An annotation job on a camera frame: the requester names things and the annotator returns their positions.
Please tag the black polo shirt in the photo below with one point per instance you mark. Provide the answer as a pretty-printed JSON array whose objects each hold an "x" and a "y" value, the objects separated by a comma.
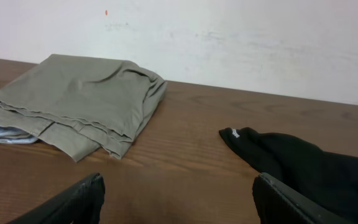
[{"x": 326, "y": 178}]

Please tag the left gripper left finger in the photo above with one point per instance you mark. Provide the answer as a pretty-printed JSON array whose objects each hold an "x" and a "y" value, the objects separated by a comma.
[{"x": 79, "y": 204}]

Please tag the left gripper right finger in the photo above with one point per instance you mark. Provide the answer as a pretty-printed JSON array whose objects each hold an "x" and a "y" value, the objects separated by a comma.
[{"x": 278, "y": 203}]

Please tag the folded khaki trousers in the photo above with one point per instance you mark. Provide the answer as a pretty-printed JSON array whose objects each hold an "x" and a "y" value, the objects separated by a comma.
[{"x": 80, "y": 104}]

